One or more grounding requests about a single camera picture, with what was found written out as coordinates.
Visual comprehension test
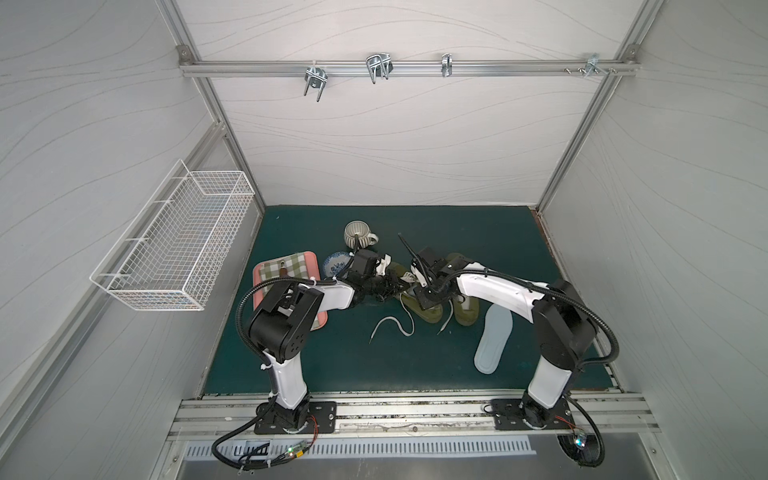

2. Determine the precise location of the aluminium top rail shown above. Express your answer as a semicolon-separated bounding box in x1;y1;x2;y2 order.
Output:
179;50;641;79

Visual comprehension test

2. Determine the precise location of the metal u-bolt clamp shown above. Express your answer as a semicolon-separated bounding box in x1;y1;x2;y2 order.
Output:
303;65;328;102
365;53;393;84

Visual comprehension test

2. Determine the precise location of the white wire basket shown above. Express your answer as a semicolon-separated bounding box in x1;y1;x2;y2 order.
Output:
89;160;254;312

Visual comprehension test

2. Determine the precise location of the green white checkered cloth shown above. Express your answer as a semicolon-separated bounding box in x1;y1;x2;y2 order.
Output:
257;254;325;328

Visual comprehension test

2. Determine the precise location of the striped ceramic mug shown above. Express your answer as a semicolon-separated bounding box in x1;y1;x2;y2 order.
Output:
343;220;379;251

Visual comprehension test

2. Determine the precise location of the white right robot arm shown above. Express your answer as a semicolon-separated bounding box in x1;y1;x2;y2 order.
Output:
411;247;598;411

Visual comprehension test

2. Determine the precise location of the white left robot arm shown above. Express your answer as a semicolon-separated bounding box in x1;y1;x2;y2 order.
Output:
241;249;416;412

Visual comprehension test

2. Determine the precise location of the metal U-bolt clamp middle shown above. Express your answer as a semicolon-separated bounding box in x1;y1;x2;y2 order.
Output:
365;53;393;84

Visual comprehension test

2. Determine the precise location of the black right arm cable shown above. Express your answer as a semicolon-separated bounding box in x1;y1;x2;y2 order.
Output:
397;232;620;368

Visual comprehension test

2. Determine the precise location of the metal bracket with screws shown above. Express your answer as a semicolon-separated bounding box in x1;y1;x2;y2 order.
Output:
563;53;618;78

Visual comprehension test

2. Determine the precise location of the white slotted cable duct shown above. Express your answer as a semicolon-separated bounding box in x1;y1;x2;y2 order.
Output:
183;435;537;461

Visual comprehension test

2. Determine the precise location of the blue floral ceramic bowl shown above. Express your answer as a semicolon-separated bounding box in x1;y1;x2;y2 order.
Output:
322;252;354;280

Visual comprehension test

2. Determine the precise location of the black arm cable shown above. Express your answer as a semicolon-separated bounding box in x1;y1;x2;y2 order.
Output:
209;236;367;472
397;232;620;368

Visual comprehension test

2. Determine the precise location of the pink plastic tray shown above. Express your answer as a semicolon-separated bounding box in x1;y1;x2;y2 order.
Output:
252;251;330;332

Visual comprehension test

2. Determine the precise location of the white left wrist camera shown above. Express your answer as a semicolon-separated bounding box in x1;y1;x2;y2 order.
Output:
375;254;392;276

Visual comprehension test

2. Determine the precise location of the metal U-bolt clamp left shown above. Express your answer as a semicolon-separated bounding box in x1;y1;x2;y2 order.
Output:
303;65;328;102

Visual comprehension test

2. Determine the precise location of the green canvas shoe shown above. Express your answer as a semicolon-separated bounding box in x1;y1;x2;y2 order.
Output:
442;287;480;328
369;263;444;342

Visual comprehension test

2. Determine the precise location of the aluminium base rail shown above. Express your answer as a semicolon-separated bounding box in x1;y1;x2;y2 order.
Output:
167;389;661;441

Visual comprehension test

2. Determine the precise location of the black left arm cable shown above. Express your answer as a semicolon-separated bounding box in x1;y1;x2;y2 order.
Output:
209;236;367;472

